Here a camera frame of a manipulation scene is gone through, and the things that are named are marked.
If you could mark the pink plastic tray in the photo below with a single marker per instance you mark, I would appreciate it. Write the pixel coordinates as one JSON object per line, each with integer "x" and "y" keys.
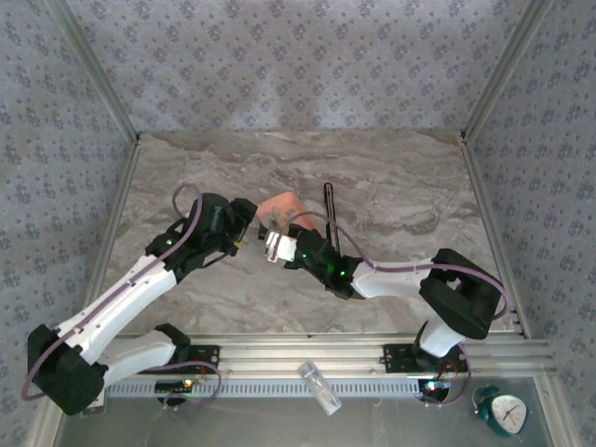
{"x": 284, "y": 202}

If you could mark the black stapler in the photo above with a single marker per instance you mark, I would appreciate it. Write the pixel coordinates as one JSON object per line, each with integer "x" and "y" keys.
{"x": 331, "y": 219}

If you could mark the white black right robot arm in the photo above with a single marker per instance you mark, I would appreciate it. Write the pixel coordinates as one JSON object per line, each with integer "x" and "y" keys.
{"x": 396, "y": 281}

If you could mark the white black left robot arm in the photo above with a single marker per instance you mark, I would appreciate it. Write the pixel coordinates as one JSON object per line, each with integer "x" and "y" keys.
{"x": 116, "y": 298}

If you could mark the clear plastic bottle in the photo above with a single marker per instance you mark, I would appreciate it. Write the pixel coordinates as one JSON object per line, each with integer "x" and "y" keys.
{"x": 321, "y": 391}

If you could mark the left circuit board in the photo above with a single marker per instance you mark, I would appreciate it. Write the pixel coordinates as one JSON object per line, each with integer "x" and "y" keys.
{"x": 174, "y": 385}

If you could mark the circuit board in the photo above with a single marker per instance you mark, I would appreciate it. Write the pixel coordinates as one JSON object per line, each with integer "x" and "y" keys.
{"x": 435, "y": 387}
{"x": 174, "y": 385}

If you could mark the right circuit board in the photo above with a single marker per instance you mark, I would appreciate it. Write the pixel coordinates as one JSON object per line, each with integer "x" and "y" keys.
{"x": 435, "y": 387}

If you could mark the grey metal shelf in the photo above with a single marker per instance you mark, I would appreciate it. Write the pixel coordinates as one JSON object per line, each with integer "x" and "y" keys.
{"x": 233, "y": 423}

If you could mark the green alarm clock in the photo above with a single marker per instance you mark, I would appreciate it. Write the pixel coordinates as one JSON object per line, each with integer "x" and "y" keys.
{"x": 507, "y": 414}

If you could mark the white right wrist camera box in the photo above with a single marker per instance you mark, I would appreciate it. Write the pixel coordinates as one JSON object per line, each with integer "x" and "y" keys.
{"x": 280, "y": 246}

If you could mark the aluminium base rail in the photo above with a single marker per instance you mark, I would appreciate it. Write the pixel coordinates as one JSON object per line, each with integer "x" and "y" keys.
{"x": 302, "y": 347}

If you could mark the aluminium side rail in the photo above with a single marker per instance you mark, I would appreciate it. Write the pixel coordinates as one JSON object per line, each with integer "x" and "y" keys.
{"x": 479, "y": 186}
{"x": 123, "y": 181}

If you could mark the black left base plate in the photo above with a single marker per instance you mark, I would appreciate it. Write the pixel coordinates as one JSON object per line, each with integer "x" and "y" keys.
{"x": 209, "y": 354}

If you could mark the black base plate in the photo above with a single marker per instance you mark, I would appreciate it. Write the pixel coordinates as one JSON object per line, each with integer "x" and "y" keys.
{"x": 396, "y": 358}
{"x": 209, "y": 354}

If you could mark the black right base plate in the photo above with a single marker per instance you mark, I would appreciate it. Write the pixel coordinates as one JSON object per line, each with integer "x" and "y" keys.
{"x": 396, "y": 358}

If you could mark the aluminium corner post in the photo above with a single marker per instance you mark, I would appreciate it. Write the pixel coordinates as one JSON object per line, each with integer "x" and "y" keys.
{"x": 97, "y": 70}
{"x": 503, "y": 70}

